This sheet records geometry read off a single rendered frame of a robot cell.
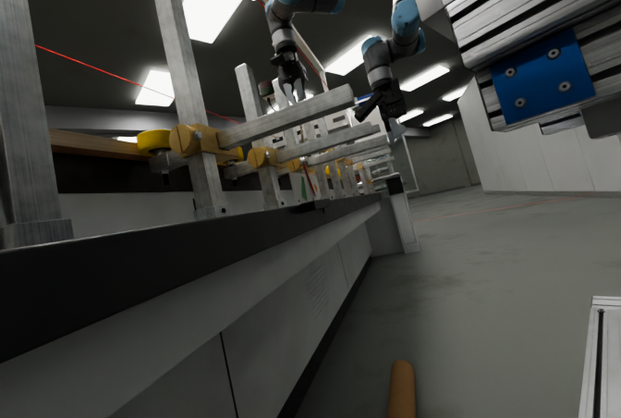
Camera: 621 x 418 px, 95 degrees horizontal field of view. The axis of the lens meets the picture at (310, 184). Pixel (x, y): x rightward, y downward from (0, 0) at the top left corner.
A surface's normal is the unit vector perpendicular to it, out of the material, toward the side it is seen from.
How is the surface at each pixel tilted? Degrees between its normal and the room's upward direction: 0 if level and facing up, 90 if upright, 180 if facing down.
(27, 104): 90
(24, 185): 90
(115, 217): 90
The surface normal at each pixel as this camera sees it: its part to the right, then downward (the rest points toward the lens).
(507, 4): -0.72, 0.11
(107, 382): 0.92, -0.25
